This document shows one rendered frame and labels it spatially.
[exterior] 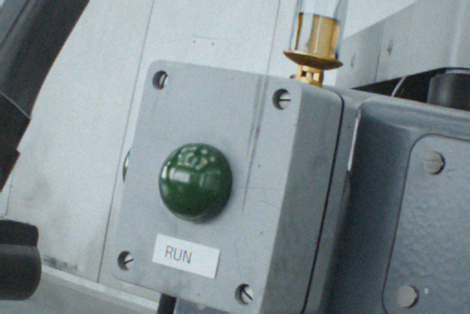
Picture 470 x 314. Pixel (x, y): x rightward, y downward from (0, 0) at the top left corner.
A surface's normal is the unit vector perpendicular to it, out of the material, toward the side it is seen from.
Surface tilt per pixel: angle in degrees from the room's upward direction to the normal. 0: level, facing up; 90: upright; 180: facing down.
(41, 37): 91
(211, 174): 75
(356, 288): 90
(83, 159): 90
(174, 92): 90
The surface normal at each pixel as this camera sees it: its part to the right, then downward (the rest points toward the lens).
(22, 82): 0.83, 0.04
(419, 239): -0.59, -0.07
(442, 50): -0.98, -0.18
